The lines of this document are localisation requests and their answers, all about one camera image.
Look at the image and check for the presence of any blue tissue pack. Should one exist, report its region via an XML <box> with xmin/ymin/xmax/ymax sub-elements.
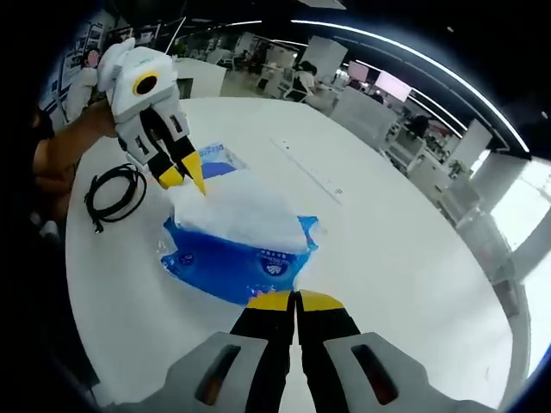
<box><xmin>158</xmin><ymin>171</ymin><xmax>322</xmax><ymax>307</ymax></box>

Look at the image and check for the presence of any blue and white wall display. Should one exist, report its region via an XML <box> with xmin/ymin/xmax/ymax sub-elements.
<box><xmin>40</xmin><ymin>21</ymin><xmax>108</xmax><ymax>113</ymax></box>

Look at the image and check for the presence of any grey mesh office chair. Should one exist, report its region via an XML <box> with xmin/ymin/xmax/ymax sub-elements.
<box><xmin>331</xmin><ymin>88</ymin><xmax>397</xmax><ymax>150</ymax></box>

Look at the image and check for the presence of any blue wipes packet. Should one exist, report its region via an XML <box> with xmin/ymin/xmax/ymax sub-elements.
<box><xmin>195</xmin><ymin>141</ymin><xmax>249</xmax><ymax>180</ymax></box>

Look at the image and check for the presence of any pink wall screen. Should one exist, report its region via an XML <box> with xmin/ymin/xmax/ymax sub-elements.
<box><xmin>347</xmin><ymin>60</ymin><xmax>370</xmax><ymax>82</ymax></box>

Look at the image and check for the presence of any white ceiling light strip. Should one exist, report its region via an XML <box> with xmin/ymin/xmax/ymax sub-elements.
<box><xmin>300</xmin><ymin>19</ymin><xmax>530</xmax><ymax>151</ymax></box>

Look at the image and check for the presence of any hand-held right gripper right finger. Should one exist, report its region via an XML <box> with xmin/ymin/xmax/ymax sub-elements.
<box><xmin>296</xmin><ymin>290</ymin><xmax>503</xmax><ymax>413</ymax></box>

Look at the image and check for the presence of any white side desk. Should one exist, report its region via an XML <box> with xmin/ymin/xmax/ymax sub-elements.
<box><xmin>174</xmin><ymin>58</ymin><xmax>228</xmax><ymax>99</ymax></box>

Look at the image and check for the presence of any black cable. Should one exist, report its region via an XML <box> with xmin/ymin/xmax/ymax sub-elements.
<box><xmin>84</xmin><ymin>163</ymin><xmax>148</xmax><ymax>236</ymax></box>

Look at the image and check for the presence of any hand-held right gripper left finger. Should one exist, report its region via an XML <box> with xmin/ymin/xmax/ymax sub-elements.
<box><xmin>98</xmin><ymin>291</ymin><xmax>298</xmax><ymax>413</ymax></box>

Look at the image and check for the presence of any white wall screen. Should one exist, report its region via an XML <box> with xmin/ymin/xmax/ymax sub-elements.
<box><xmin>374</xmin><ymin>71</ymin><xmax>413</xmax><ymax>102</ymax></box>

